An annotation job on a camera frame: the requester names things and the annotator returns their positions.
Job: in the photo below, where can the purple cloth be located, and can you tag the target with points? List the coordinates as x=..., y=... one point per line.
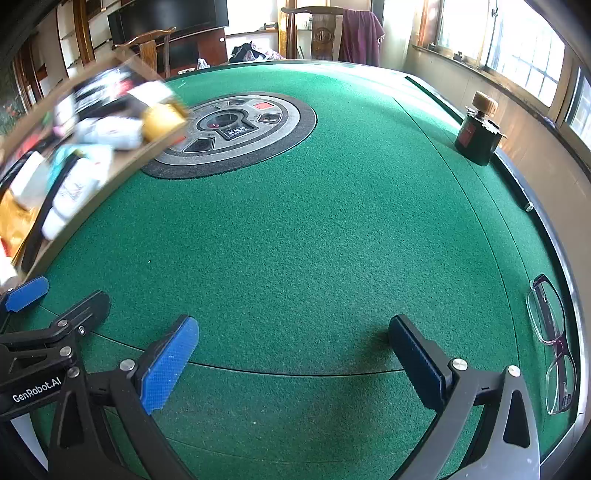
x=362, y=37

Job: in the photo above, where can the dark jar with cork stopper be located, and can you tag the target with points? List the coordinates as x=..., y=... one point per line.
x=475, y=138

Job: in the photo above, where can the white plastic bag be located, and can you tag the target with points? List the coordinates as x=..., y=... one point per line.
x=203, y=63

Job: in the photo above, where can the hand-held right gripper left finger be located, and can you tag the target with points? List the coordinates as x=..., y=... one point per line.
x=171, y=364

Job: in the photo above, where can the brown cardboard box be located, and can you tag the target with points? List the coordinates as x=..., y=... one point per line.
x=92, y=203

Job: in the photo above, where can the wooden chair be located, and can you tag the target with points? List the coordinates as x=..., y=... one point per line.
x=323, y=37
x=147, y=50

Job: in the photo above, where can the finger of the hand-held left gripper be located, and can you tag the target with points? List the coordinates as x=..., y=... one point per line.
x=27, y=293
x=87, y=311

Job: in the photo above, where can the wooden wall shelving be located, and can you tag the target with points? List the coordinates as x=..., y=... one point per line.
x=83, y=32

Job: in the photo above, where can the round table control panel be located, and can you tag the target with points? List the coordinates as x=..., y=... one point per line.
x=258, y=120

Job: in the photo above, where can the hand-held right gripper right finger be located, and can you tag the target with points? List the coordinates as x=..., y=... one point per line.
x=415, y=364

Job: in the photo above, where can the yellow round container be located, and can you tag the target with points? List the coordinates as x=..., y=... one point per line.
x=161, y=122

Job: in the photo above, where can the black television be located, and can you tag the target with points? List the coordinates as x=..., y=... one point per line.
x=171, y=18

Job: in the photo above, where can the wooden framed window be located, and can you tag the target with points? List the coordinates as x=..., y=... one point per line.
x=508, y=41
x=581, y=106

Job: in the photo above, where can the pile of patterned clothes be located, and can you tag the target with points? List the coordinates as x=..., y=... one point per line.
x=254, y=53

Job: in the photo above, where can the purple framed eyeglasses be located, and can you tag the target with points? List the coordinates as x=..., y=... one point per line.
x=561, y=347

